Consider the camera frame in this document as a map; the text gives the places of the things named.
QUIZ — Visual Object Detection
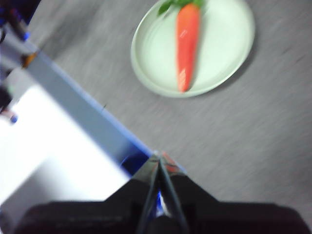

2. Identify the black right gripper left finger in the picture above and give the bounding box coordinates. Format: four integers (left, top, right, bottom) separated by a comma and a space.
14, 151, 159, 234

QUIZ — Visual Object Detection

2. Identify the orange carrot with green leaves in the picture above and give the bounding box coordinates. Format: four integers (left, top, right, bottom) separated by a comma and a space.
157, 0, 205, 93

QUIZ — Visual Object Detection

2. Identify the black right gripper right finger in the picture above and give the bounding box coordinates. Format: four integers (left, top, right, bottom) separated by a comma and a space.
159, 151, 312, 234

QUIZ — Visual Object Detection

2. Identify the green plate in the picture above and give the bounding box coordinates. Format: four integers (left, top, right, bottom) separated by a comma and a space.
131, 0, 256, 98

